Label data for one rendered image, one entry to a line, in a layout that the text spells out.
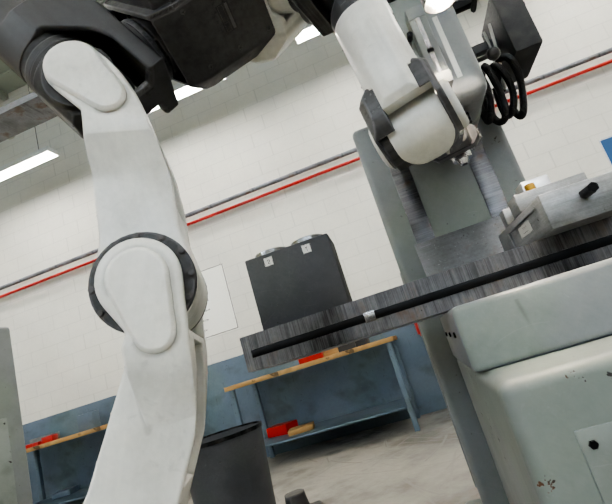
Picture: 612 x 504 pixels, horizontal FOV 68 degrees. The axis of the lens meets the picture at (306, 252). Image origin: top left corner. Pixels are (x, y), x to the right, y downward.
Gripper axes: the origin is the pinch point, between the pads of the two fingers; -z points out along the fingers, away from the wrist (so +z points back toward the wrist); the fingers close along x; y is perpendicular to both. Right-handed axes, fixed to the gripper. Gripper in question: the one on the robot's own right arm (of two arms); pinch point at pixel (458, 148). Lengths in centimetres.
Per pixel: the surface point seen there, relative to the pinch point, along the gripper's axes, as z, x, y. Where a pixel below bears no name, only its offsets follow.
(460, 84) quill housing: 7.1, -6.9, -10.9
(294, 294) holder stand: 21, 44, 22
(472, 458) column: -28, 33, 77
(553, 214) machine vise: 16.8, -13.6, 26.1
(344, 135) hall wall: -378, 180, -220
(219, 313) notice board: -301, 384, -57
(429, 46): 12.3, -4.7, -20.5
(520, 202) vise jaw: 6.1, -8.4, 19.6
